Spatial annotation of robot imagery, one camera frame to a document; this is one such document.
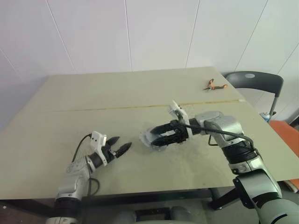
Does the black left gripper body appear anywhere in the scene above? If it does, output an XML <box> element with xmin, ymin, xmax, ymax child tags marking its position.
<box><xmin>102</xmin><ymin>146</ymin><xmax>117</xmax><ymax>163</ymax></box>

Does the orange chair seat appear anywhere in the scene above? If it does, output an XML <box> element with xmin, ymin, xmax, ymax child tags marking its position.
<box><xmin>268</xmin><ymin>120</ymin><xmax>299</xmax><ymax>154</ymax></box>

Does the black plastic chair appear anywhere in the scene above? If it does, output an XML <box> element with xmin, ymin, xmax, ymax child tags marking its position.
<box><xmin>224</xmin><ymin>71</ymin><xmax>285</xmax><ymax>117</ymax></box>

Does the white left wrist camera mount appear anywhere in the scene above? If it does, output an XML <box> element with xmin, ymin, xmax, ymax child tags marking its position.
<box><xmin>90</xmin><ymin>131</ymin><xmax>108</xmax><ymax>164</ymax></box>

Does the silver round motor housing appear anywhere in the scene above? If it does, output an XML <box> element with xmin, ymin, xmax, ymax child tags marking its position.
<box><xmin>139</xmin><ymin>127</ymin><xmax>174</xmax><ymax>153</ymax></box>

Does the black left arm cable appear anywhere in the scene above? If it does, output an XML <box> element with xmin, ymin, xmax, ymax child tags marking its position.
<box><xmin>72</xmin><ymin>133</ymin><xmax>100</xmax><ymax>196</ymax></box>

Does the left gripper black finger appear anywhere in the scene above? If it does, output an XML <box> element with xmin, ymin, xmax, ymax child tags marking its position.
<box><xmin>107</xmin><ymin>136</ymin><xmax>121</xmax><ymax>147</ymax></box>
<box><xmin>116</xmin><ymin>142</ymin><xmax>133</xmax><ymax>158</ymax></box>

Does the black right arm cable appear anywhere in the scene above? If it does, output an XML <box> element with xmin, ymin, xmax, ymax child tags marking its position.
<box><xmin>177</xmin><ymin>123</ymin><xmax>256</xmax><ymax>152</ymax></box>

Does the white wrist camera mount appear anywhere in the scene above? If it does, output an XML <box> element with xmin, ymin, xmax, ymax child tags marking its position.
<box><xmin>90</xmin><ymin>131</ymin><xmax>108</xmax><ymax>164</ymax></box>
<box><xmin>168</xmin><ymin>100</ymin><xmax>193</xmax><ymax>140</ymax></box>

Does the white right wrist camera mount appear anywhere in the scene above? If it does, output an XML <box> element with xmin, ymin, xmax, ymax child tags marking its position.
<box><xmin>168</xmin><ymin>100</ymin><xmax>193</xmax><ymax>140</ymax></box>

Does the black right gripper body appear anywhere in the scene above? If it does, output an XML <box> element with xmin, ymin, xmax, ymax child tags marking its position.
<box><xmin>171</xmin><ymin>119</ymin><xmax>189</xmax><ymax>145</ymax></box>

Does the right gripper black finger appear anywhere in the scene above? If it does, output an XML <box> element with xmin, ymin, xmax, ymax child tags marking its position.
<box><xmin>150</xmin><ymin>122</ymin><xmax>175</xmax><ymax>136</ymax></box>
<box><xmin>150</xmin><ymin>134</ymin><xmax>178</xmax><ymax>148</ymax></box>

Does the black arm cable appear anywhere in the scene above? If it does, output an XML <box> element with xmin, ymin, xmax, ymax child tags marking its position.
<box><xmin>72</xmin><ymin>133</ymin><xmax>100</xmax><ymax>196</ymax></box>
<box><xmin>177</xmin><ymin>123</ymin><xmax>256</xmax><ymax>152</ymax></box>

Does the black table frame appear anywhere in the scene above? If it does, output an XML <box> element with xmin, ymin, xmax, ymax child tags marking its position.
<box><xmin>80</xmin><ymin>188</ymin><xmax>234</xmax><ymax>210</ymax></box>

